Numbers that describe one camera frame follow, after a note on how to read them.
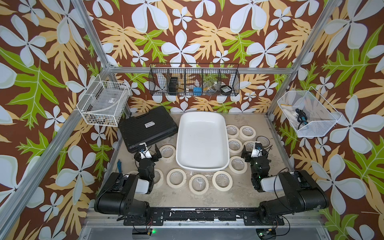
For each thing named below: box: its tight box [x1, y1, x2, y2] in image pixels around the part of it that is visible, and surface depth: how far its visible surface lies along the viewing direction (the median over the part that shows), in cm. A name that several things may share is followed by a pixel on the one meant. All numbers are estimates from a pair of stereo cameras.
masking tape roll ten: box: [228, 138, 244, 157], surface depth 103 cm
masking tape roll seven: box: [166, 168, 187, 189], surface depth 88 cm
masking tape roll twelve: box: [212, 170, 233, 192], surface depth 86 cm
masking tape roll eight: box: [226, 124, 240, 139], surface depth 109 cm
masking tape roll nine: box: [189, 174, 209, 196], surface depth 85 cm
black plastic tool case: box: [118, 106, 179, 154], surface depth 104 cm
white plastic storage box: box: [175, 111, 230, 172], surface depth 104 cm
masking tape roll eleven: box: [228, 155, 248, 180], surface depth 90 cm
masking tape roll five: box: [239, 125, 257, 141], surface depth 109 cm
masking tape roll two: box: [159, 144, 176, 163], surface depth 98 cm
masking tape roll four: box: [153, 168, 164, 189], surface depth 86 cm
